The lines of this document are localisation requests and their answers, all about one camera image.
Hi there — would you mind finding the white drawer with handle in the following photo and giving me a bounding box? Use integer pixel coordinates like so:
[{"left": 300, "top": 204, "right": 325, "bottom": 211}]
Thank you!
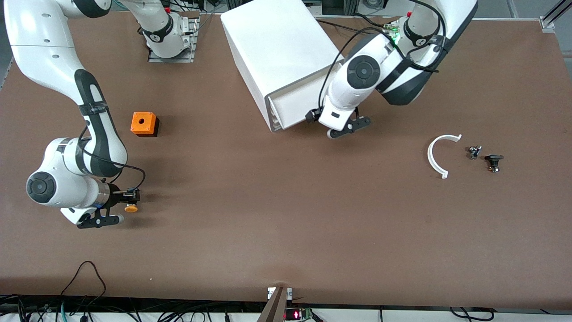
[{"left": 272, "top": 76, "right": 333, "bottom": 130}]

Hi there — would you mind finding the white drawer cabinet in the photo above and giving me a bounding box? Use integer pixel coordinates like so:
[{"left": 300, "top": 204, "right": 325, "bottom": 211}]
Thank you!
[{"left": 220, "top": 0, "right": 345, "bottom": 133}]

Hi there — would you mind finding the orange box with round hole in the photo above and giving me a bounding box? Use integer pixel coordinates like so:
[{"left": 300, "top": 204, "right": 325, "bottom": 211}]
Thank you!
[{"left": 130, "top": 111, "right": 160, "bottom": 138}]

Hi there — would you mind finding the white curved plastic piece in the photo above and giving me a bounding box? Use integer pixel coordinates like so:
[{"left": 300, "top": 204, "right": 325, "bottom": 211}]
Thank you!
[{"left": 427, "top": 134, "right": 463, "bottom": 180}]

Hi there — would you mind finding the small black part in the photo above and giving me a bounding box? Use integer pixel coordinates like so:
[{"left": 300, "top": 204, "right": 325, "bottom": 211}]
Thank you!
[{"left": 484, "top": 154, "right": 505, "bottom": 174}]

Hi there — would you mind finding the small device with red display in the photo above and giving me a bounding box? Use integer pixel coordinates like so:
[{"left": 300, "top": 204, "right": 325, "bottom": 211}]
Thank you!
[{"left": 285, "top": 308, "right": 314, "bottom": 322}]

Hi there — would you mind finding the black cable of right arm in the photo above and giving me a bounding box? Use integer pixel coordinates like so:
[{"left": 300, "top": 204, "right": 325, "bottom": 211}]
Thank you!
[{"left": 78, "top": 125, "right": 147, "bottom": 194}]

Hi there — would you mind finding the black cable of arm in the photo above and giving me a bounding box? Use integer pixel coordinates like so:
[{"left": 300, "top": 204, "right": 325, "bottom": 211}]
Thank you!
[
  {"left": 78, "top": 125, "right": 147, "bottom": 194},
  {"left": 318, "top": 0, "right": 447, "bottom": 112}
]

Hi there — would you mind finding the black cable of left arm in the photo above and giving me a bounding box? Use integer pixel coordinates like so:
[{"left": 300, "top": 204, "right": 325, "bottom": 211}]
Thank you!
[{"left": 318, "top": 0, "right": 447, "bottom": 112}]

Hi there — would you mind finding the black looped cable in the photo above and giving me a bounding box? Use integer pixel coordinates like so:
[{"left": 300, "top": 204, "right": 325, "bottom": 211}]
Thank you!
[{"left": 59, "top": 261, "right": 108, "bottom": 314}]

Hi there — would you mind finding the black cable lying on table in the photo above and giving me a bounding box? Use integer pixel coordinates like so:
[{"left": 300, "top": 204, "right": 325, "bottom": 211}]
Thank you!
[{"left": 313, "top": 18, "right": 385, "bottom": 36}]

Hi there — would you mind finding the metal base plate of right arm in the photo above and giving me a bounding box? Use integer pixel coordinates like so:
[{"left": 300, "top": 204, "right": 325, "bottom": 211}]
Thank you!
[{"left": 147, "top": 13, "right": 200, "bottom": 64}]

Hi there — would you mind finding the grey post with white brackets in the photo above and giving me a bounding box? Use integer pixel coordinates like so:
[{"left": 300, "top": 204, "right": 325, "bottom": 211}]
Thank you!
[{"left": 257, "top": 286, "right": 293, "bottom": 322}]

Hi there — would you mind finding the black cable at table edge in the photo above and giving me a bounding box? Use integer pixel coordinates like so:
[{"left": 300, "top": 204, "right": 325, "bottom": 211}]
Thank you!
[{"left": 448, "top": 306, "right": 496, "bottom": 322}]

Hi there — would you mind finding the aluminium frame profile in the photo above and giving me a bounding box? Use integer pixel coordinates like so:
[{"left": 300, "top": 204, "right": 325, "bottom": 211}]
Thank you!
[{"left": 538, "top": 0, "right": 572, "bottom": 30}]

